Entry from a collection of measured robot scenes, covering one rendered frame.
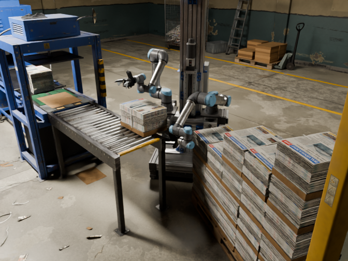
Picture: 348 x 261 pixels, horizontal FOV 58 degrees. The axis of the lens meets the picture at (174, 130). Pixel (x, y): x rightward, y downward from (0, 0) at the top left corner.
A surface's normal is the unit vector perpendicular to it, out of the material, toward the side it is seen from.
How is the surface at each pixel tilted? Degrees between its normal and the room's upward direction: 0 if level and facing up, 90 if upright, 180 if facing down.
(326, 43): 90
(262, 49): 90
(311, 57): 90
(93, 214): 0
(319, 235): 90
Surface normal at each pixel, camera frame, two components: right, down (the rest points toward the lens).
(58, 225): 0.00, -0.90
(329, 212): -0.94, 0.15
